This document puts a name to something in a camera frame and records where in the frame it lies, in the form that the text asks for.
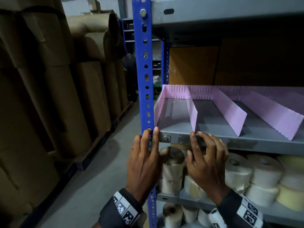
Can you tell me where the orange-brown cardboard box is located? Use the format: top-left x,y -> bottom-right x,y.
168,46 -> 219,86

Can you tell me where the person's right hand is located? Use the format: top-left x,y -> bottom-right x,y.
185,131 -> 232,206

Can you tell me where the row of white paper rolls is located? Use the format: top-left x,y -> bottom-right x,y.
158,146 -> 304,213
162,203 -> 214,228

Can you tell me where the black wristband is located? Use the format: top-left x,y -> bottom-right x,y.
98,188 -> 143,228
217,190 -> 264,228

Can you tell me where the black pallet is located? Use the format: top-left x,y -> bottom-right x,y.
73,102 -> 133,171

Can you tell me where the person's left hand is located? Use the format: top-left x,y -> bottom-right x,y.
126,127 -> 163,205

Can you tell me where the white marker tag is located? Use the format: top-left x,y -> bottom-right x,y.
237,194 -> 264,228
113,191 -> 141,227

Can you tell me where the small brown cardboard box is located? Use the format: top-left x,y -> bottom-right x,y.
87,0 -> 102,12

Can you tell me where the black right wristband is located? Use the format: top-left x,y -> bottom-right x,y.
217,190 -> 264,228

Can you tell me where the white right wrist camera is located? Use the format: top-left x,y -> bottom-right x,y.
208,209 -> 227,228

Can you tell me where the stack of large brown rolls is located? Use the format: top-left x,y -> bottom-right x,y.
0,0 -> 133,228

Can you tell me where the black left wristband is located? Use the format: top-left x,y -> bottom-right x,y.
98,188 -> 143,228

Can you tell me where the blue and grey storage rack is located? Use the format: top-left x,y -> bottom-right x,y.
118,17 -> 163,98

